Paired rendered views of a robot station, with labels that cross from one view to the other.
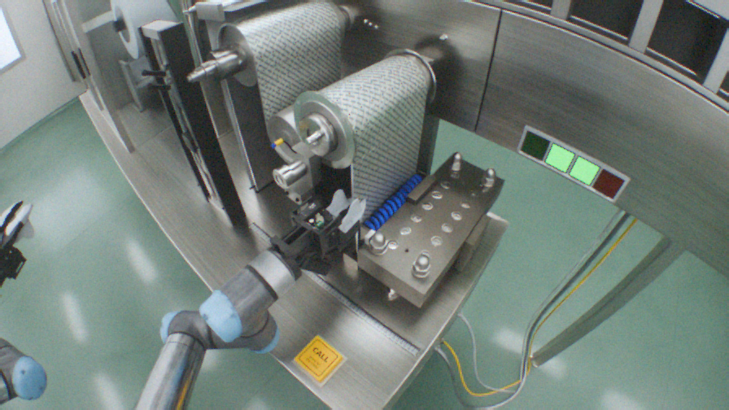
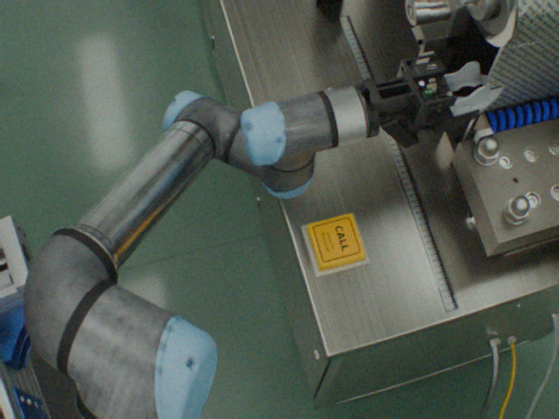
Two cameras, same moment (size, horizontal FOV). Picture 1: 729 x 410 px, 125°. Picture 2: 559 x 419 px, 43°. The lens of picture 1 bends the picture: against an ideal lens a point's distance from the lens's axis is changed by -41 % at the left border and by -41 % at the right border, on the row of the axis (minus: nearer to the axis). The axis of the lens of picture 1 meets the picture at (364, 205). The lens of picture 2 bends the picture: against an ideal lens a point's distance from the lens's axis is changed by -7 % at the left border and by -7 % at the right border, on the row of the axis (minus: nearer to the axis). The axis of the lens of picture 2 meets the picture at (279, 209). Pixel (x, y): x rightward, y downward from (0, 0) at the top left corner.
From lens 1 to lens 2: 0.45 m
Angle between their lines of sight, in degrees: 27
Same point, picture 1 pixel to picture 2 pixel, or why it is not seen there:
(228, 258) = (288, 48)
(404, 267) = (500, 197)
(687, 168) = not seen: outside the picture
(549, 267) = not seen: outside the picture
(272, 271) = (348, 115)
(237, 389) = (168, 230)
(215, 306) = (265, 120)
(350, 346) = (381, 250)
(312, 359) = (327, 236)
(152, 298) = (100, 17)
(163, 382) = (160, 172)
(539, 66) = not seen: outside the picture
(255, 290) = (318, 126)
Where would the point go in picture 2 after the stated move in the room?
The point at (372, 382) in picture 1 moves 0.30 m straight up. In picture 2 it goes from (377, 308) to (414, 240)
